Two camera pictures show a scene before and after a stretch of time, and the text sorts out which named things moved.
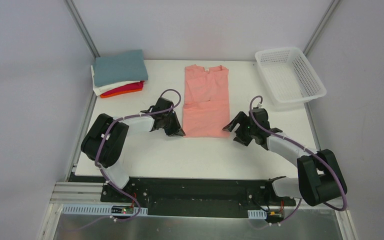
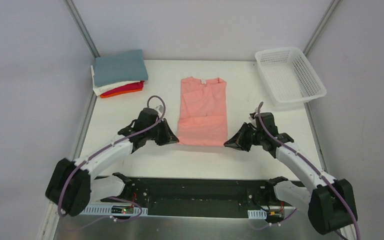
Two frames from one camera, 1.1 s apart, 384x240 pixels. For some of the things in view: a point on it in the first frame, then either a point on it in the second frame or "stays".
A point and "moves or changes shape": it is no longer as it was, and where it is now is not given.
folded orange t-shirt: x=119 y=93 stays
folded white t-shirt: x=98 y=90 stays
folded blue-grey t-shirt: x=120 y=67 stays
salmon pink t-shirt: x=206 y=107 moves or changes shape
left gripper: x=169 y=122 to x=159 y=132
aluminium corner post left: x=78 y=20 stays
